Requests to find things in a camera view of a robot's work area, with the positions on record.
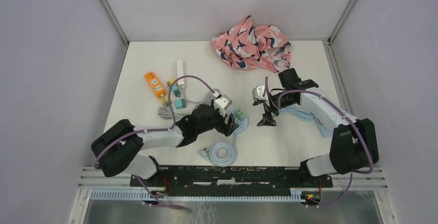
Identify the round blue socket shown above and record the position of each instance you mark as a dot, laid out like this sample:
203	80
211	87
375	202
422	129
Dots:
242	125

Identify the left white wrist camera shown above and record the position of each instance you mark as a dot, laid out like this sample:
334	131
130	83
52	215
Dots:
222	102

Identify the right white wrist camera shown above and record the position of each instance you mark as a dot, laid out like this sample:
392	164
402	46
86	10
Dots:
260	94

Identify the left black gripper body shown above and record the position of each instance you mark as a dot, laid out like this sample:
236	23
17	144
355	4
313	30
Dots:
217	121

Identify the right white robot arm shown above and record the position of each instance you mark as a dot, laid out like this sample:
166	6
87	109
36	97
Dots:
353	147

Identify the pink patterned cloth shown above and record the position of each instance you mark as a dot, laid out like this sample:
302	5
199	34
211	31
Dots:
248	47

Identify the orange power strip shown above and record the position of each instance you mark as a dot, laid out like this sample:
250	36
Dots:
155	84

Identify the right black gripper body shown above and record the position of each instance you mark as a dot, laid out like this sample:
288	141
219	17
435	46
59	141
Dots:
285	101

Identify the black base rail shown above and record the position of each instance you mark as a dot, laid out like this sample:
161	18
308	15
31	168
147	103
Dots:
213	181

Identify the green adapter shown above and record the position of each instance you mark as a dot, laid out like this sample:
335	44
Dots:
240	114

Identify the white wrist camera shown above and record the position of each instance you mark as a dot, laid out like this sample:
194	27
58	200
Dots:
260	94
222	102

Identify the teal USB plug adapter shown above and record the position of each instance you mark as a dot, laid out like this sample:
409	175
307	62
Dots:
180	103

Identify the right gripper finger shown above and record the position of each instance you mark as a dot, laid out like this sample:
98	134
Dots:
267	119
264	101

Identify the yellow USB plug adapter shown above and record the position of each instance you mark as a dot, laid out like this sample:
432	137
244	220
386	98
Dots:
165	101

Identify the white power strip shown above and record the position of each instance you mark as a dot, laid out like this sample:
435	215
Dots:
180	68

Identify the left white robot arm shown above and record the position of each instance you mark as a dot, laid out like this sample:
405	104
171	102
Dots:
117	149

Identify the light blue power strip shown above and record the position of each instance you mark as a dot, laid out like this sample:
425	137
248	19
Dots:
324	125

